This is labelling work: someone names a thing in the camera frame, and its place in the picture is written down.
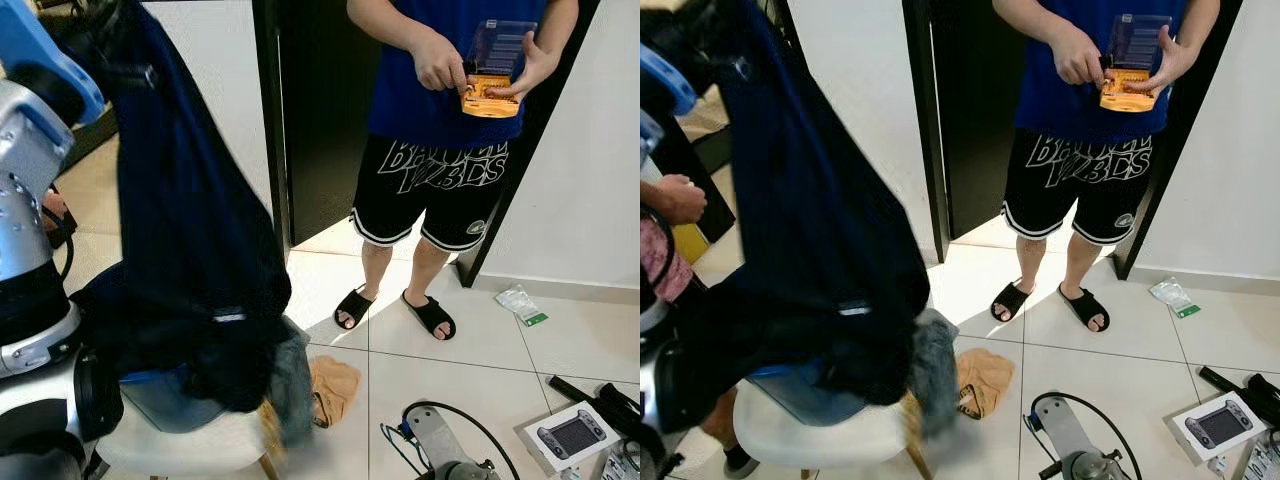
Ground pink shirted person's left hand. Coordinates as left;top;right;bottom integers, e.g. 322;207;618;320
640;174;709;227

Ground printed shorts person's right hand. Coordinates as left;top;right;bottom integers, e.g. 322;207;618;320
410;28;473;93
1052;22;1111;88

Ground printed shorts person's left hand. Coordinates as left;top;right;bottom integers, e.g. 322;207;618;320
485;30;561;101
1128;25;1199;96

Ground orange and clear package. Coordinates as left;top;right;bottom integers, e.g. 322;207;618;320
1100;13;1173;113
460;20;541;119

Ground navy blue garment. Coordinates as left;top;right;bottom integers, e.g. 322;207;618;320
665;0;933;436
68;0;313;416

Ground person in printed black shorts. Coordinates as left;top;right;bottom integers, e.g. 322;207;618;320
990;0;1223;334
335;0;581;343

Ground person in pink shirt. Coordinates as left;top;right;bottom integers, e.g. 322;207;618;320
640;174;761;479

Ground clear plastic packet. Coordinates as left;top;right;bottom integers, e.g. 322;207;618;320
494;284;550;329
1148;277;1201;320

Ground black elongated device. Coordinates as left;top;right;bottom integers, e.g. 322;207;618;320
547;375;641;441
1198;366;1280;401

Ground white plastic chair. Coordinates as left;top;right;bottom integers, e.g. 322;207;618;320
733;380;931;480
95;395;291;480

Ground grey garment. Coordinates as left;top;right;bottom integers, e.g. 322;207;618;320
908;308;961;441
262;318;314;448

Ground tan cloth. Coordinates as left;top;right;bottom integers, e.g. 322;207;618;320
308;355;363;429
955;347;1016;421

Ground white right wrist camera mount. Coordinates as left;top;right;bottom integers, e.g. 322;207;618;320
1040;395;1096;461
405;403;469;471

